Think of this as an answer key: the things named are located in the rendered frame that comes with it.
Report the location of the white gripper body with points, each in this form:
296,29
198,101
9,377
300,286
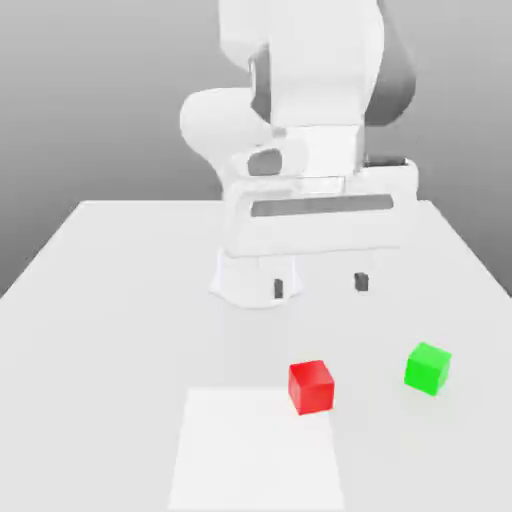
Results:
320,230

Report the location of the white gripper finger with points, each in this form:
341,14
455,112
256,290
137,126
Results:
361,281
278,287

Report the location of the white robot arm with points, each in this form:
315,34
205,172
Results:
320,80

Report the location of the small red cube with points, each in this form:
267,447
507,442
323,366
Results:
311,387

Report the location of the small green cube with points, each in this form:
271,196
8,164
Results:
426,368

